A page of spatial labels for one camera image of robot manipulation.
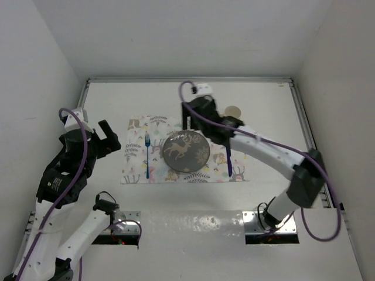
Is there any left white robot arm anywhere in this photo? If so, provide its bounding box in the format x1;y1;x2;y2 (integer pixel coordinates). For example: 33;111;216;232
4;120;121;280

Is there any blue plastic fork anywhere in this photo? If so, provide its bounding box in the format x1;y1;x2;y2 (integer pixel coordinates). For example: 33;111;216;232
145;132;151;179

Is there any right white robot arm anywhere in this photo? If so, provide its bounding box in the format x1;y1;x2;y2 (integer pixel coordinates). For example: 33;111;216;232
182;95;325;230

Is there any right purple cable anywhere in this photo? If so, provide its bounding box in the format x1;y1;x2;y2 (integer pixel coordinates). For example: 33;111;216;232
179;80;342;242

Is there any purple plastic knife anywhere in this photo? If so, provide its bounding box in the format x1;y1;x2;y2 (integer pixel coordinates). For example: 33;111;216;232
226;146;233;178

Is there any animal print cloth placemat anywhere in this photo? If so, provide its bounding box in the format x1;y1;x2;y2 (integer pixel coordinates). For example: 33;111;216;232
121;115;249;184

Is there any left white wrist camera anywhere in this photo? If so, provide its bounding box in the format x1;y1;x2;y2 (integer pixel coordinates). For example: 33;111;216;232
59;108;92;132

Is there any dark reindeer plate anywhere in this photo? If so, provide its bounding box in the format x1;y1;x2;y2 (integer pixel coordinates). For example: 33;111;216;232
162;130;210;173

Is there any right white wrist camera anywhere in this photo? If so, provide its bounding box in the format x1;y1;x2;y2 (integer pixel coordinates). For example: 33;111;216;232
191;83;213;95

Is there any metal base plate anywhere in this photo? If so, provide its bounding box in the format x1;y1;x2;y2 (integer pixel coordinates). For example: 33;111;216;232
101;210;141;235
243;210;298;235

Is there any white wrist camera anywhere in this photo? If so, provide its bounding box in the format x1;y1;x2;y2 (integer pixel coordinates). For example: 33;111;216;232
191;83;213;95
59;108;92;132

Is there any yellow cup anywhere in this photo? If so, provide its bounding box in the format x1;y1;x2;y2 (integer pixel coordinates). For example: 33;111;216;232
224;105;241;119

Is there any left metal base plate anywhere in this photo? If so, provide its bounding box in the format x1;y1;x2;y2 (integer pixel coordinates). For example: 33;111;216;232
101;210;141;235

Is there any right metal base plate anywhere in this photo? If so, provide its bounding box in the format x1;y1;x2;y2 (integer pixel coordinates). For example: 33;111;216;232
243;210;298;235

